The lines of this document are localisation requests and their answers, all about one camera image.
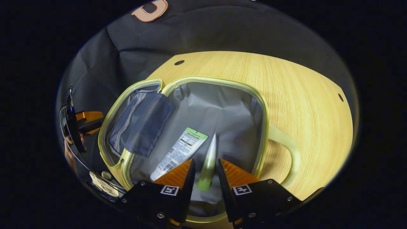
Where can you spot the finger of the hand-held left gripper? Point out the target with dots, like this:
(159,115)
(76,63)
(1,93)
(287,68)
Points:
(93,127)
(90,116)

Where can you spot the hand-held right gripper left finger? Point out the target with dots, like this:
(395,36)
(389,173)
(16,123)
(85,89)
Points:
(187,197)

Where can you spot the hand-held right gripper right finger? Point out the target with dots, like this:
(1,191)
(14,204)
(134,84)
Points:
(225,197)

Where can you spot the slim white green tube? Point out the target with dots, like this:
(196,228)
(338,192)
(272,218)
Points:
(210,162)

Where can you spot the white tube with green label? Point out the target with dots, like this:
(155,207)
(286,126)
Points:
(181,149)

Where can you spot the pale yellow suitcase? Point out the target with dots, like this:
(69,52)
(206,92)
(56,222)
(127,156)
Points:
(222,121)

